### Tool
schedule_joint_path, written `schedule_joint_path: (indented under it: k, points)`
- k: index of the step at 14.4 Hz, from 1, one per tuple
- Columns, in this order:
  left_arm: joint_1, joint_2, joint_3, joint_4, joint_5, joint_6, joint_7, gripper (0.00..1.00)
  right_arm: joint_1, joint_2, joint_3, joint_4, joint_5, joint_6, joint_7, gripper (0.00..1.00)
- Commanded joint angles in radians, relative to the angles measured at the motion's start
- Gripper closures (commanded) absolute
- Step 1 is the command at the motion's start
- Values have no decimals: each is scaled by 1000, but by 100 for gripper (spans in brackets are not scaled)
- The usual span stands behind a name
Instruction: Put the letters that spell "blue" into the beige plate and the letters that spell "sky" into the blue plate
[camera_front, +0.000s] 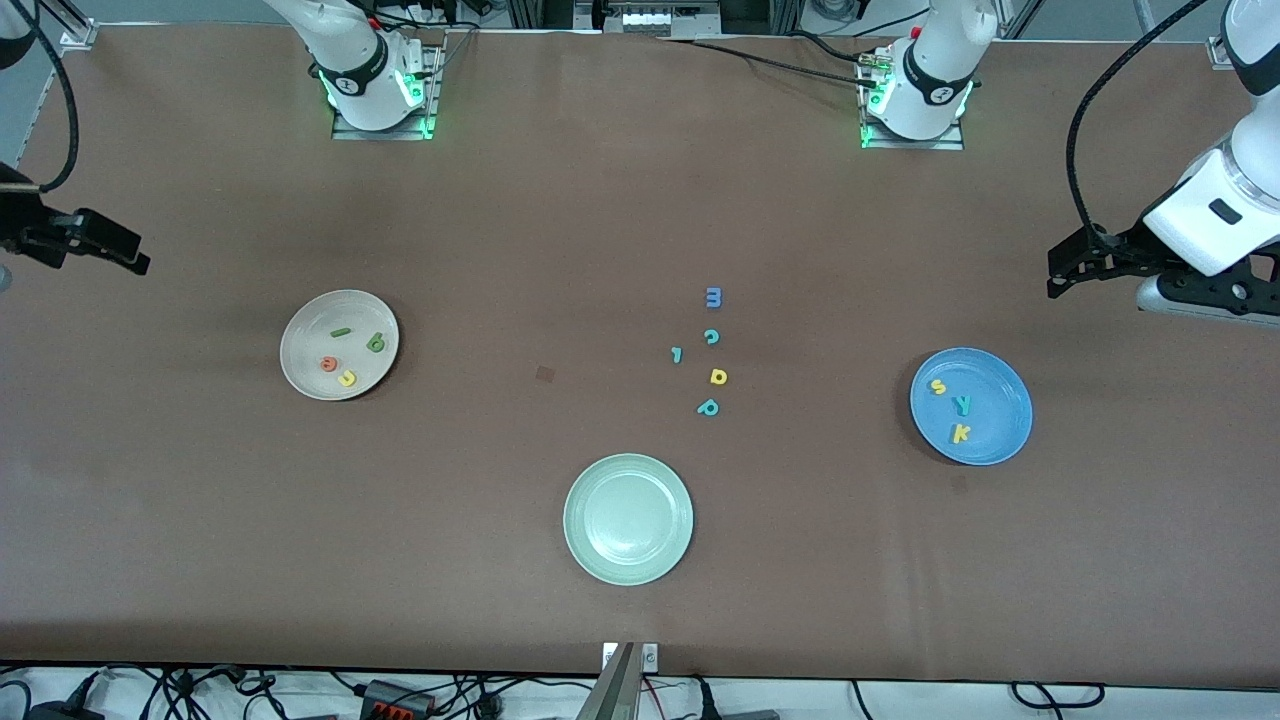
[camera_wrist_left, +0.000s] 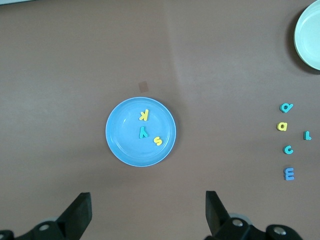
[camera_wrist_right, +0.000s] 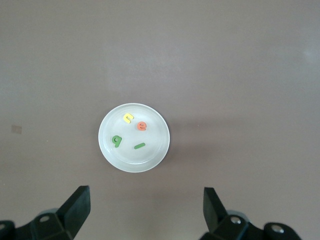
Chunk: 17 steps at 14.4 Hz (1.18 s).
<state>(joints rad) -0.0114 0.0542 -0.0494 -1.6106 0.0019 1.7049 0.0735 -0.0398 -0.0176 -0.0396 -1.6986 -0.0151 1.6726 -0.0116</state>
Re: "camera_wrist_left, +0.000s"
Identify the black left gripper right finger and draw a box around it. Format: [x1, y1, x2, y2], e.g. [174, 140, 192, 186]
[204, 191, 253, 240]

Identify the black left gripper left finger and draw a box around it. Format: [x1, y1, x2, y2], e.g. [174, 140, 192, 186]
[29, 192, 92, 240]

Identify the teal foam letter y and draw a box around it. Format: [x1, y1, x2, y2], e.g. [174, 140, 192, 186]
[138, 126, 150, 140]

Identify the yellow foam letter k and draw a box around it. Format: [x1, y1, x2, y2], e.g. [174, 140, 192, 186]
[138, 109, 150, 122]

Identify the blue foam letter m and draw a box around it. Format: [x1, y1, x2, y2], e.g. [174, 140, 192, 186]
[283, 167, 296, 182]

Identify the blue plate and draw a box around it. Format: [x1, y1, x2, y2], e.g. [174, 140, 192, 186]
[105, 96, 177, 168]

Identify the teal foam letter p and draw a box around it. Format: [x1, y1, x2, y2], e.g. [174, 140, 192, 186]
[279, 102, 294, 113]

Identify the brown tape patch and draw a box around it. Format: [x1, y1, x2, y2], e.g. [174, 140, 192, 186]
[137, 80, 150, 93]

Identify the pale green plate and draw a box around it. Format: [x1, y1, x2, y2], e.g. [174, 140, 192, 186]
[293, 0, 320, 71]

